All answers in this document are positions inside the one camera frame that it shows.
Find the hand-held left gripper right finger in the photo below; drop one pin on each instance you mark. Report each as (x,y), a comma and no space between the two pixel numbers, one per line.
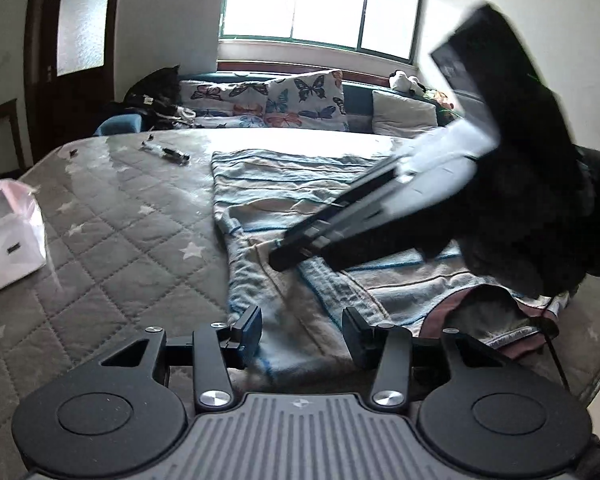
(355,332)

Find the grey quilted star table cover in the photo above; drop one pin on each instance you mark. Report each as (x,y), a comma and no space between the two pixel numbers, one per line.
(105,240)

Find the brown door with frosted glass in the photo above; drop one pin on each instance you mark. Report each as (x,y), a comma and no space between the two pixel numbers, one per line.
(40,110)

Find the pile of dark clothes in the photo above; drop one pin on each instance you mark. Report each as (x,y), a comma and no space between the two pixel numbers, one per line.
(155,112)

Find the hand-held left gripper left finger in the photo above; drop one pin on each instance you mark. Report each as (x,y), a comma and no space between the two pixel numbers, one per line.
(250,332)

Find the black marker pen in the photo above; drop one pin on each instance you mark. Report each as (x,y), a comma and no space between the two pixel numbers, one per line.
(167,152)

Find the panda plush toy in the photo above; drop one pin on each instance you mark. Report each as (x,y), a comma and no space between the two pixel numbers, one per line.
(402,81)

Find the black backpack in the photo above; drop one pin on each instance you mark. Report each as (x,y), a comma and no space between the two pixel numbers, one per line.
(160,85)

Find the white plastic bag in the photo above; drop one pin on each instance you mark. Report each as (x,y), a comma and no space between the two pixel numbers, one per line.
(10,240)

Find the plain grey pillow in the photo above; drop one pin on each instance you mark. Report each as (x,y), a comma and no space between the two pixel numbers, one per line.
(405,115)

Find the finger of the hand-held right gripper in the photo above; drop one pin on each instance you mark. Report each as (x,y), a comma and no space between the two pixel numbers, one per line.
(380,240)
(330,220)

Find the blue striped towel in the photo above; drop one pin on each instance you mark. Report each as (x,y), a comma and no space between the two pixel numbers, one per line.
(300,305)

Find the long butterfly print cushion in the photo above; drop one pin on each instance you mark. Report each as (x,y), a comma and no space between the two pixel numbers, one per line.
(225,102)

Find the pink plush toy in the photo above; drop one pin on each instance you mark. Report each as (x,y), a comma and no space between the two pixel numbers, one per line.
(440,99)

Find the low wooden cabinet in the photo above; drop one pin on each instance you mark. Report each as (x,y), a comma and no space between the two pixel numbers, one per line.
(0,110)

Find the square butterfly print cushion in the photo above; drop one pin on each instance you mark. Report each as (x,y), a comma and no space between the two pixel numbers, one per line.
(305,100)

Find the blue sofa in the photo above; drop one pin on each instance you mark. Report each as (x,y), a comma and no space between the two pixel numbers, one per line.
(120,122)

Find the green framed window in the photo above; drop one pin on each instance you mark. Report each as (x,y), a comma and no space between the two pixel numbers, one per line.
(305,5)

